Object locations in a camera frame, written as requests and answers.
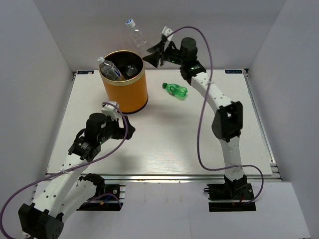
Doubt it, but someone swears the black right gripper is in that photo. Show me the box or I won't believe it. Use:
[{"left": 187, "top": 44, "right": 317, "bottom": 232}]
[{"left": 143, "top": 40, "right": 186, "bottom": 68}]

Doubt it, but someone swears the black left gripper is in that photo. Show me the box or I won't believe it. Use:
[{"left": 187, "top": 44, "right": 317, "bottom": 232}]
[{"left": 98, "top": 115, "right": 136, "bottom": 143}]

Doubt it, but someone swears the clear unlabelled plastic bottle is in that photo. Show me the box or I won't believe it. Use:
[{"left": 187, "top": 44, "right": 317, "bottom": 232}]
[{"left": 126, "top": 19, "right": 151, "bottom": 57}]

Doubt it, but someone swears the clear bottle black label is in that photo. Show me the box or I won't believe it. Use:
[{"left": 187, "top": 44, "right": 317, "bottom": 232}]
[{"left": 125, "top": 64, "right": 139, "bottom": 79}]

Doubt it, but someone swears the green plastic bottle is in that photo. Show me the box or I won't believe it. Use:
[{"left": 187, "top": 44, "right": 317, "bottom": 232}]
[{"left": 162, "top": 83, "right": 188, "bottom": 100}]

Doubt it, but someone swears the clear bottle blue label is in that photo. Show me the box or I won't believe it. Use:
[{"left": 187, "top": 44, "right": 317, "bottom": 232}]
[{"left": 97, "top": 57, "right": 125, "bottom": 81}]

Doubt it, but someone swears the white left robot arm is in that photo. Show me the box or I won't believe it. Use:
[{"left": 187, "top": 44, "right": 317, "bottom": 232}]
[{"left": 18, "top": 113, "right": 135, "bottom": 239}]

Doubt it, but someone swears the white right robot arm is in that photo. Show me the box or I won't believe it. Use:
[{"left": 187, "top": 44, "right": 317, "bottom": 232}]
[{"left": 143, "top": 36, "right": 247, "bottom": 200}]

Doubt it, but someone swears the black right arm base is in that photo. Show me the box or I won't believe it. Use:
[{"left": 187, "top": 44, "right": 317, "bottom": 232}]
[{"left": 203, "top": 183, "right": 256, "bottom": 212}]

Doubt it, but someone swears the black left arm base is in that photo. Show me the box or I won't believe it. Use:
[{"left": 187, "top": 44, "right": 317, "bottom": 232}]
[{"left": 77, "top": 184, "right": 126, "bottom": 212}]

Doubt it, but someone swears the orange cylindrical bin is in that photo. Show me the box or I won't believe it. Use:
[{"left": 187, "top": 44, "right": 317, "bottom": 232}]
[{"left": 100, "top": 50, "right": 149, "bottom": 114}]

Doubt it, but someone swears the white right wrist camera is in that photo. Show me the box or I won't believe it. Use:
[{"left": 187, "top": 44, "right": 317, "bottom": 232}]
[{"left": 161, "top": 26, "right": 173, "bottom": 37}]

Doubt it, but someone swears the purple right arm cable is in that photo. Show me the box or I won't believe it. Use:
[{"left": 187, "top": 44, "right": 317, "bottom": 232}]
[{"left": 169, "top": 26, "right": 265, "bottom": 205}]

